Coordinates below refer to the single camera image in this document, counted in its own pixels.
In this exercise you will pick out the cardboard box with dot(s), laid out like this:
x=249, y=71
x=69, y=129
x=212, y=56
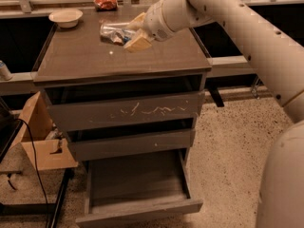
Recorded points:
x=44, y=150

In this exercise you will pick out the grey middle drawer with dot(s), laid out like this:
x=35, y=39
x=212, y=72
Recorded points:
x=132, y=145

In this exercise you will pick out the grey drawer cabinet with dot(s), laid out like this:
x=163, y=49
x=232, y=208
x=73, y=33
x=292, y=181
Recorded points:
x=79, y=68

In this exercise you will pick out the white bowl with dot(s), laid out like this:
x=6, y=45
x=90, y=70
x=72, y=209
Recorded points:
x=66, y=18

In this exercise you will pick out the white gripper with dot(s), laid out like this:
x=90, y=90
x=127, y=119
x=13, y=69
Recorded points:
x=156, y=21

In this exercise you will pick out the grey bottom drawer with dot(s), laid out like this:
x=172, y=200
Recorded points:
x=130, y=189

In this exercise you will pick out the white can on ledge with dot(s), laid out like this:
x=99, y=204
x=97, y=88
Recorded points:
x=4, y=72

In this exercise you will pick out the red chip bag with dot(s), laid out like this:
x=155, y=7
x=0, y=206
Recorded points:
x=105, y=4

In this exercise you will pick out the grey drawer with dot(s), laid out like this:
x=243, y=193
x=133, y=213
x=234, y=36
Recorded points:
x=132, y=145
x=93, y=115
x=130, y=189

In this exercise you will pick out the grey top drawer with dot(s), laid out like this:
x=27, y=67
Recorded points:
x=93, y=115

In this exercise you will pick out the silver redbull can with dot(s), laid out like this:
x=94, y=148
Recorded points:
x=114, y=35

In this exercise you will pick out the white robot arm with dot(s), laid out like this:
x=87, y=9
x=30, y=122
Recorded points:
x=278, y=60

